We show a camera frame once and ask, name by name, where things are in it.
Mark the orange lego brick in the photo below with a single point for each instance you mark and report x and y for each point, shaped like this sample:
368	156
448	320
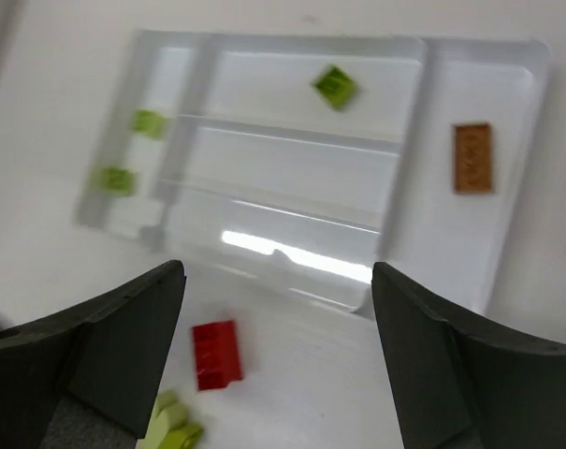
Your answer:
473	158

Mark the dark green square lego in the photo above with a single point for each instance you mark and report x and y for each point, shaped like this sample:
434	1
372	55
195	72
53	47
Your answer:
335	87

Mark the white divided sorting tray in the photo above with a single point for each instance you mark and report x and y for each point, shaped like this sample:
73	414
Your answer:
258	176

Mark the lime green square lego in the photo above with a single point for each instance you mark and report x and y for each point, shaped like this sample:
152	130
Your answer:
116	180
149	123

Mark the pale and lime green lego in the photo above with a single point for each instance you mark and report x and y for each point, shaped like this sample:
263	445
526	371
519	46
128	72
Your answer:
170	425

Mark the red lego brick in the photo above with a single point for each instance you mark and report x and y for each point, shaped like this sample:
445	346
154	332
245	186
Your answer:
217	355

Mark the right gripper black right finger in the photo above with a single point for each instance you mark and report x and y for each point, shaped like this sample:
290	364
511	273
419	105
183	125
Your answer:
460	380

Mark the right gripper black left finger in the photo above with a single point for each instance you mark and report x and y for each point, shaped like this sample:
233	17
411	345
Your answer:
88	376

